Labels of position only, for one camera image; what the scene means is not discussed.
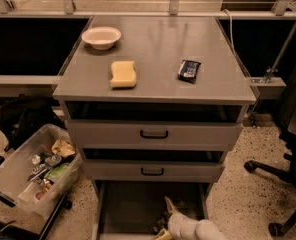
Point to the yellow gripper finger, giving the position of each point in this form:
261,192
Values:
171,208
163,235

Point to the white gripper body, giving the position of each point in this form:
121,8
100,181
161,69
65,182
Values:
180,224

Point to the clear plastic water bottle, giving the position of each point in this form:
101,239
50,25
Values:
165,215

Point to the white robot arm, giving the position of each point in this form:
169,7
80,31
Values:
205,230

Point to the bottom grey drawer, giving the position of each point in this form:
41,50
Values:
129,210

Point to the grey drawer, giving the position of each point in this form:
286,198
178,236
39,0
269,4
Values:
103,125
153,165
129,210

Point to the middle grey drawer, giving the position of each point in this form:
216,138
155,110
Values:
153,165

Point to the grey drawer cabinet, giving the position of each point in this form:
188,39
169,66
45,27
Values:
158,45

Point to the top grey drawer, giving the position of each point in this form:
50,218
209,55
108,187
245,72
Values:
103,125

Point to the green snack bag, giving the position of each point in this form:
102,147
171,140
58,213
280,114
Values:
55,173

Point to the crumpled yellow snack bag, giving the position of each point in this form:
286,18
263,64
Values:
62,148

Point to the clear plastic storage bin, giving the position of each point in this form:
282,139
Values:
15,188

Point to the dark blue snack packet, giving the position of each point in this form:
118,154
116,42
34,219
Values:
188,71

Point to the yellow sponge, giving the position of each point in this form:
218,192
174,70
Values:
123,74

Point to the black office chair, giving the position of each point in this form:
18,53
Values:
287,117

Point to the black backpack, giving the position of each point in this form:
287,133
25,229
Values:
20,118

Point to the white bowl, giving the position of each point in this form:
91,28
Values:
101,38

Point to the metal diagonal rod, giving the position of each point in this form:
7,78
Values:
271,70

